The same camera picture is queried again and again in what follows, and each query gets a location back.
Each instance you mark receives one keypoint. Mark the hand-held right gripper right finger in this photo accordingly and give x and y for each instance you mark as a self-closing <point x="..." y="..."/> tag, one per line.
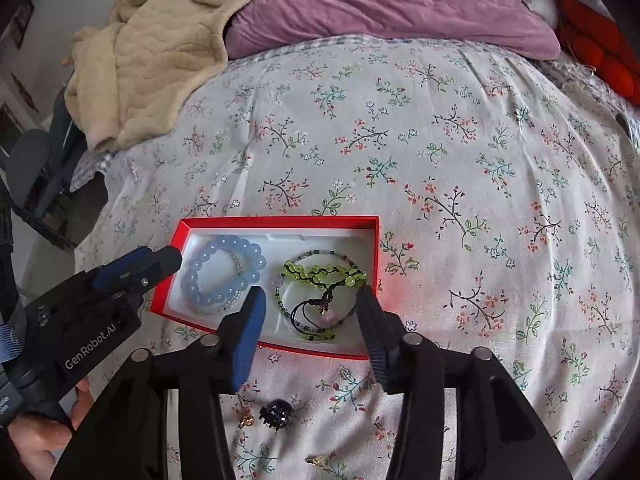
<point x="376" y="342"/>

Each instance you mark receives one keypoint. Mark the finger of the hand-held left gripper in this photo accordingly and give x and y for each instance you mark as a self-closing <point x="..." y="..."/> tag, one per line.
<point x="132" y="265"/>

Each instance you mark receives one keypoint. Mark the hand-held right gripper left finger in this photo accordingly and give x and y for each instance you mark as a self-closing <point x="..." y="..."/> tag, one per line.
<point x="247" y="335"/>

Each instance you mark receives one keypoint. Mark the gold earring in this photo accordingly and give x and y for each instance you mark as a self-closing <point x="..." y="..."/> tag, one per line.
<point x="245" y="417"/>
<point x="317" y="460"/>

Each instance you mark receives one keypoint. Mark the black hair claw clip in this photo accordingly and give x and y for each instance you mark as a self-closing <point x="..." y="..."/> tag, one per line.
<point x="275" y="414"/>

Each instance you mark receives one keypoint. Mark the red jewelry box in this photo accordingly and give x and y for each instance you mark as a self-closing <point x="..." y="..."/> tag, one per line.
<point x="320" y="225"/>

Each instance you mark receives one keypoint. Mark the person's left hand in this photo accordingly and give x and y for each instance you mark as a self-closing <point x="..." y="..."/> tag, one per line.
<point x="40" y="440"/>

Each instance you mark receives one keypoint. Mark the grey plaid sheet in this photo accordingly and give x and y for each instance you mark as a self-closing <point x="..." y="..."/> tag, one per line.
<point x="90" y="170"/>

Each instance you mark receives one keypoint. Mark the dark small-bead strand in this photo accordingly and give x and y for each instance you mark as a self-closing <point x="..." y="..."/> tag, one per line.
<point x="325" y="251"/>

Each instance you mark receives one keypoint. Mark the grey chair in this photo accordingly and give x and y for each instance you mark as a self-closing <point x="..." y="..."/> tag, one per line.
<point x="45" y="170"/>

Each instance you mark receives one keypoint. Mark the floral bed sheet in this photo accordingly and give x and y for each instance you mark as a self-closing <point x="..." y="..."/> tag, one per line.
<point x="450" y="160"/>

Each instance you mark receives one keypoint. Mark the beige fleece blanket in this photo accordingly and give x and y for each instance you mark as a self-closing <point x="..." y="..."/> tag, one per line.
<point x="150" y="60"/>

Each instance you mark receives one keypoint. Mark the purple pillow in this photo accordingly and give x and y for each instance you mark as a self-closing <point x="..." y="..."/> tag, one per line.
<point x="400" y="0"/>

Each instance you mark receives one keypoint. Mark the red plush cushion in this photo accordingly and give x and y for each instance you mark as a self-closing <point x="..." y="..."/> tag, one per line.
<point x="600" y="45"/>

